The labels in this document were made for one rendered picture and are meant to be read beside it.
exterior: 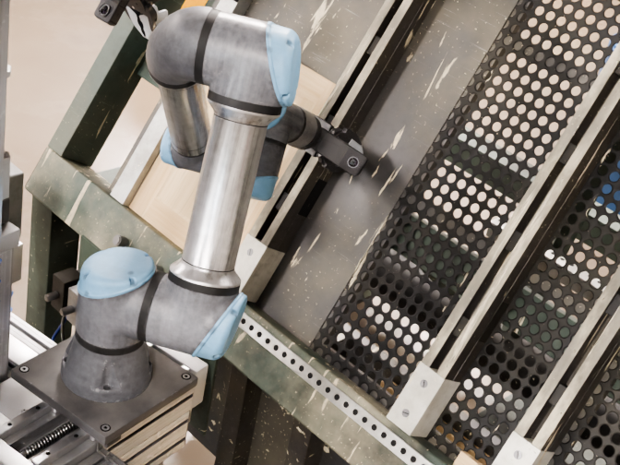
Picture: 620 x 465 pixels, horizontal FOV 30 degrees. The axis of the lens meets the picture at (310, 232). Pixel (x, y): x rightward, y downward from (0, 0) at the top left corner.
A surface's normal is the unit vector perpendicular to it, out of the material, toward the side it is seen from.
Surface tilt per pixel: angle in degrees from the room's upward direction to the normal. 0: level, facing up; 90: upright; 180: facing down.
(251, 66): 73
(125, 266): 8
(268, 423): 90
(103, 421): 0
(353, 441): 60
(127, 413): 0
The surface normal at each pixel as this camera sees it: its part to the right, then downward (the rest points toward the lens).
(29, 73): 0.17, -0.84
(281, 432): -0.71, 0.26
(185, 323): -0.15, 0.19
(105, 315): -0.22, 0.49
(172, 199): -0.53, -0.19
